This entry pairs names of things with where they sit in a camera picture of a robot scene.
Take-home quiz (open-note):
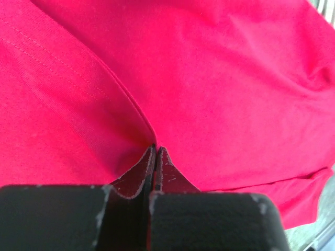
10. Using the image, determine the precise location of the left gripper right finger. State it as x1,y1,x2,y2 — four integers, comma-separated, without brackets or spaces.
149,147,289,250

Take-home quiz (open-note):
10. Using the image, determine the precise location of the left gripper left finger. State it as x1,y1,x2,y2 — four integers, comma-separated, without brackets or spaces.
1,146,156,250

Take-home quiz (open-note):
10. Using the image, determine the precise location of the pink red t-shirt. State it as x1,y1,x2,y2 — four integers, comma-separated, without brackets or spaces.
1,1,334,229

